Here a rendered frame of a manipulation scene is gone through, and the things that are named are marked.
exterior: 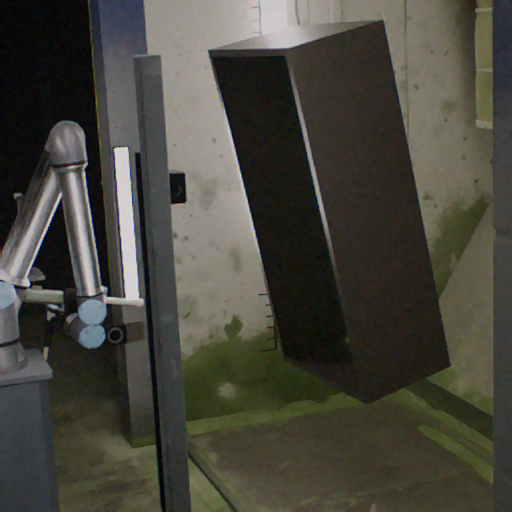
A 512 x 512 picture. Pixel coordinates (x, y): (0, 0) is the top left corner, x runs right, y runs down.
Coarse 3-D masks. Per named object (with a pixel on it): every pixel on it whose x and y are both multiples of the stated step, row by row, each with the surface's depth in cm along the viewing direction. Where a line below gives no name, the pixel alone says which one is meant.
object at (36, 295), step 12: (36, 288) 383; (24, 300) 381; (36, 300) 382; (48, 300) 384; (60, 300) 387; (108, 300) 399; (120, 300) 402; (132, 300) 405; (48, 324) 387; (48, 336) 388
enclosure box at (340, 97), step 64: (256, 64) 371; (320, 64) 314; (384, 64) 324; (256, 128) 375; (320, 128) 318; (384, 128) 328; (256, 192) 379; (320, 192) 322; (384, 192) 332; (320, 256) 396; (384, 256) 336; (320, 320) 400; (384, 320) 340; (384, 384) 345
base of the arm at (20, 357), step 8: (0, 344) 335; (8, 344) 337; (16, 344) 340; (0, 352) 335; (8, 352) 337; (16, 352) 339; (24, 352) 343; (0, 360) 335; (8, 360) 336; (16, 360) 339; (24, 360) 341; (0, 368) 335; (8, 368) 336; (16, 368) 338
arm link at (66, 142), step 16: (64, 128) 337; (64, 144) 333; (80, 144) 336; (64, 160) 332; (80, 160) 334; (64, 176) 335; (80, 176) 337; (64, 192) 337; (80, 192) 337; (64, 208) 339; (80, 208) 338; (80, 224) 339; (80, 240) 340; (80, 256) 341; (96, 256) 344; (80, 272) 342; (96, 272) 344; (80, 288) 344; (96, 288) 344; (80, 304) 345; (96, 304) 343; (96, 320) 345
